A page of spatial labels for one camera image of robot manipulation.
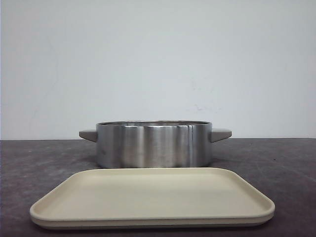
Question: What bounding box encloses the beige plastic tray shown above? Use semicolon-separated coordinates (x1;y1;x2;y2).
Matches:
30;168;275;229

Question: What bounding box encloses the stainless steel pot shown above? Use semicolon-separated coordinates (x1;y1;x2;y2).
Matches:
79;120;232;168

